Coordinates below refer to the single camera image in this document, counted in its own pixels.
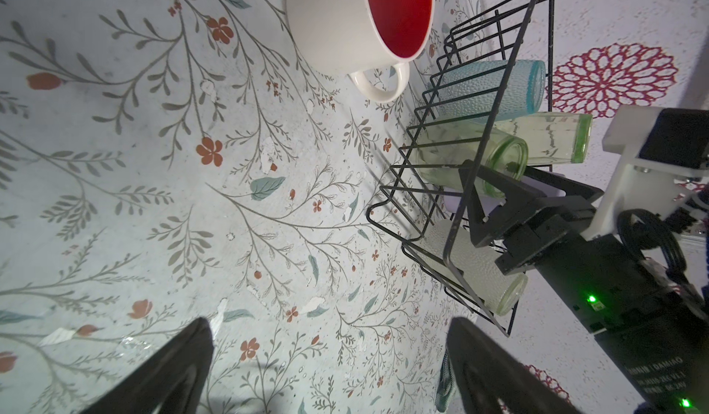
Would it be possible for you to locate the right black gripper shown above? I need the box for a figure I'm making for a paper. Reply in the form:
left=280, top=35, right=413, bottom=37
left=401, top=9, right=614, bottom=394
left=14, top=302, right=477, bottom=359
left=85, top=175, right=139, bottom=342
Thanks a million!
left=459, top=160, right=687, bottom=333

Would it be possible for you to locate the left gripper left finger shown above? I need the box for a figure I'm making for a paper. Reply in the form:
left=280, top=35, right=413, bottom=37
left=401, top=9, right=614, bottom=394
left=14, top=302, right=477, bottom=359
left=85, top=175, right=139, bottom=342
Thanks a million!
left=84, top=317, right=214, bottom=413

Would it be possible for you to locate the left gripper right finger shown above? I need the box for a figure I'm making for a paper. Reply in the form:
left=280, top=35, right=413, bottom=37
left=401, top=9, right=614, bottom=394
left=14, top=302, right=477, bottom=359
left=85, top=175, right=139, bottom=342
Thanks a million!
left=446, top=317, right=578, bottom=413

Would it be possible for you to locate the tall green translucent cup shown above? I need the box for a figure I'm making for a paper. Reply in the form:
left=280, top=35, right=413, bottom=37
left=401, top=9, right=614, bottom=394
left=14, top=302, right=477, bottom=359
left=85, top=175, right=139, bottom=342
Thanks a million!
left=495, top=111, right=593, bottom=166

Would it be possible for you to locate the black wire dish rack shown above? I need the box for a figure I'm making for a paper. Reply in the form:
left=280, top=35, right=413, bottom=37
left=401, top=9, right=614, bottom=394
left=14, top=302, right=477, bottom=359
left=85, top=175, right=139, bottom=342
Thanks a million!
left=380, top=0, right=555, bottom=324

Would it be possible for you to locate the pale yellow-green cup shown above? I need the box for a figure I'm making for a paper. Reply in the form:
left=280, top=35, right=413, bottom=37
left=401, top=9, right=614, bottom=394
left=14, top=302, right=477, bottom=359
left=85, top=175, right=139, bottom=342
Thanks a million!
left=418, top=220, right=528, bottom=316

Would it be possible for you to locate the bright green cup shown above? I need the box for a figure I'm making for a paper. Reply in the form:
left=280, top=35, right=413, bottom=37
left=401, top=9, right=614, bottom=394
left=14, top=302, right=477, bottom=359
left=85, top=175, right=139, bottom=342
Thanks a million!
left=411, top=122, right=528, bottom=191

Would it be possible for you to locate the teal translucent cup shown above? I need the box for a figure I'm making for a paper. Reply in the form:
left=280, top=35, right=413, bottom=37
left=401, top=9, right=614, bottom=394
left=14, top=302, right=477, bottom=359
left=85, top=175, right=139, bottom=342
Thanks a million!
left=434, top=59, right=546, bottom=123

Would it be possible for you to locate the white mug red inside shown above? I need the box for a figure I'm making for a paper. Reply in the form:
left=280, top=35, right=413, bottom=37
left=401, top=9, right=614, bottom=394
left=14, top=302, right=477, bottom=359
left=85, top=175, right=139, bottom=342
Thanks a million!
left=286, top=0, right=435, bottom=103

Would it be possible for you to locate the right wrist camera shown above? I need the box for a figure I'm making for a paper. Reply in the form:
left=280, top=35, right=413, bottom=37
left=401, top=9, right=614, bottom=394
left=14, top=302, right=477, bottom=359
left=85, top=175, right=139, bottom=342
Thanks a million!
left=582, top=106, right=708, bottom=240

